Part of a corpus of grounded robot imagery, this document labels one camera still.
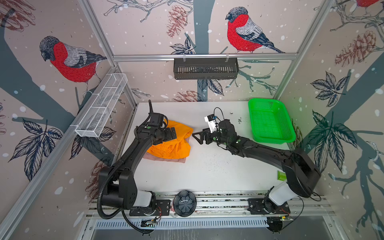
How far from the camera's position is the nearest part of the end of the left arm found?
0.61 metres

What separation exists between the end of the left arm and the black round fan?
0.29 m

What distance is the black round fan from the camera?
2.38ft
